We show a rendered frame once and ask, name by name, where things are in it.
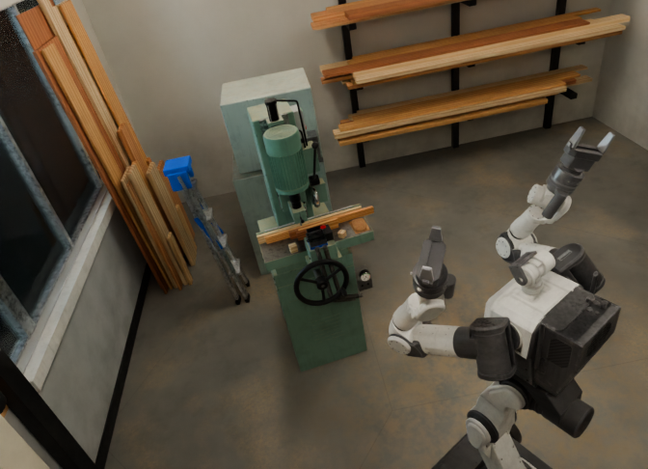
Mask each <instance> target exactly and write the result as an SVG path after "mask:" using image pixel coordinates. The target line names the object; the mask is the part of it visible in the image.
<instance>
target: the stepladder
mask: <svg viewBox="0 0 648 469"><path fill-rule="evenodd" d="M191 163H192V159H191V156H190V155H188V156H183V157H179V158H174V159H169V160H166V163H165V166H164V169H163V173H164V176H165V177H168V179H169V182H170V184H171V187H172V189H173V191H174V192H176V191H181V193H182V195H183V197H184V199H185V201H186V203H187V205H188V206H189V208H190V210H191V212H192V214H193V216H194V220H195V222H196V223H197V224H198V225H199V227H200V229H201V231H202V234H203V236H204V238H205V240H206V242H207V244H208V246H209V248H210V250H211V252H212V254H213V256H214V258H215V260H216V262H217V263H218V265H219V267H220V269H221V271H222V273H223V275H224V277H225V279H226V281H227V283H228V285H229V288H230V290H231V292H232V294H233V296H234V298H235V303H236V305H240V301H241V296H240V295H238V294H237V292H236V290H235V288H234V286H233V284H232V282H231V280H230V277H232V278H233V280H234V282H235V284H236V286H237V288H238V289H239V290H240V292H241V293H242V295H243V297H244V299H245V302H246V303H249V302H250V294H248V293H247V291H246V289H245V287H244V285H243V284H242V282H241V280H240V278H239V275H241V277H242V278H243V280H244V282H245V285H246V287H249V286H250V281H249V279H248V278H247V277H246V275H245V273H244V271H243V270H242V268H241V260H240V259H237V258H236V257H235V255H234V254H233V252H232V250H231V249H230V246H229V244H228V236H227V234H223V233H224V232H223V231H222V230H221V229H220V227H219V226H218V224H217V222H216V221H215V219H214V217H213V208H212V207H210V208H208V206H207V204H206V202H205V200H204V199H203V196H202V194H201V192H200V191H199V189H198V187H197V184H198V181H197V179H192V177H193V176H194V172H193V169H192V166H191ZM195 193H196V194H195ZM196 195H197V196H196ZM197 197H198V198H197ZM199 201H200V202H199ZM210 223H211V224H212V226H213V227H214V228H215V230H216V232H217V234H218V235H216V234H215V232H214V231H213V229H212V227H211V225H210ZM212 242H213V243H214V245H215V247H214V245H213V243H212ZM225 250H227V251H228V252H229V255H230V257H231V261H230V259H229V257H228V255H227V253H226V252H225ZM217 252H219V254H220V256H221V258H222V259H223V261H224V263H225V265H226V267H227V268H228V270H229V274H228V273H227V271H226V269H225V267H224V265H223V263H222V261H221V259H220V257H219V255H218V253H217Z"/></svg>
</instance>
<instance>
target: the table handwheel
mask: <svg viewBox="0 0 648 469"><path fill-rule="evenodd" d="M323 264H329V265H334V266H336V267H338V269H337V270H336V271H334V272H333V273H332V274H330V275H329V276H328V277H324V276H322V274H321V271H320V269H319V268H317V269H315V270H313V273H314V276H315V278H316V279H315V280H310V279H305V278H303V276H304V275H305V274H306V273H307V272H308V271H309V270H311V269H312V268H314V267H317V266H319V265H323ZM340 271H342V273H343V278H344V279H343V284H342V287H344V288H345V289H347V287H348V283H349V273H348V270H347V269H346V267H345V266H344V265H343V264H342V263H341V262H338V261H335V260H330V259H324V260H318V261H315V262H311V263H309V264H308V265H306V266H305V267H304V268H303V269H301V271H300V272H299V273H298V274H297V276H296V278H295V281H294V286H293V288H294V293H295V295H296V297H297V298H298V299H299V300H300V301H301V302H303V303H305V304H307V305H311V306H322V305H326V304H329V303H331V302H333V301H335V300H337V299H338V298H339V297H341V296H342V292H341V289H339V291H338V292H337V293H335V294H334V295H333V296H331V297H329V298H325V291H324V289H326V288H327V287H328V286H329V284H328V280H330V279H331V278H332V277H333V276H335V275H336V274H337V273H339V272H340ZM300 281H303V282H309V283H314V284H316V286H317V288H318V289H319V290H321V293H322V300H309V299H307V298H306V297H304V296H303V295H302V294H301V292H300V290H299V285H300Z"/></svg>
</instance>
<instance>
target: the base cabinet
mask: <svg viewBox="0 0 648 469"><path fill-rule="evenodd" d="M346 269H347V270H348V273H349V283H348V287H347V289H346V291H347V294H354V293H358V287H357V280H356V274H355V267H354V265H351V266H348V267H346ZM343 279H344V278H343V273H342V271H340V272H339V273H337V280H338V283H339V286H340V287H341V286H342V284H343ZM329 282H330V286H331V289H332V293H333V295H334V294H335V293H337V290H336V287H335V284H334V281H333V277H332V278H331V279H330V280H329ZM274 283H275V281H274ZM293 286H294V284H291V285H287V286H284V287H281V288H277V286H276V283H275V287H276V290H277V294H278V296H279V300H280V303H281V307H282V310H283V316H284V320H285V323H286V326H287V329H288V332H289V336H290V339H291V341H292V345H293V348H294V352H295V355H296V358H297V361H298V364H299V367H300V371H301V372H304V371H307V370H310V369H313V368H316V367H319V366H322V365H325V364H328V363H331V362H334V361H336V360H339V359H342V358H345V357H348V356H351V355H354V354H357V353H360V352H363V351H366V350H367V348H366V342H365V331H364V324H363V318H362V311H361V305H360V298H356V301H346V302H337V303H335V302H331V303H329V304H326V305H322V306H311V305H307V304H305V303H303V302H301V301H300V300H299V299H298V298H297V297H296V295H295V293H294V288H293ZM299 290H300V292H301V294H302V295H303V296H304V297H306V298H307V299H309V300H322V293H321V290H319V289H318V288H317V286H316V284H314V283H309V282H303V281H300V285H299Z"/></svg>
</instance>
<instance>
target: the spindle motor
mask: <svg viewBox="0 0 648 469"><path fill-rule="evenodd" d="M263 141H264V145H265V149H266V152H267V156H268V160H269V164H270V168H271V172H272V177H273V181H274V184H275V188H276V191H277V192H278V193H279V194H281V195H295V194H298V193H301V192H303V191H305V190H306V189H307V188H308V187H309V185H310V183H309V178H308V173H307V168H306V163H305V158H304V154H303V149H302V143H301V138H300V133H299V129H298V128H297V127H296V126H295V125H291V124H282V125H277V126H274V127H271V128H269V129H268V130H266V131H265V132H264V134H263Z"/></svg>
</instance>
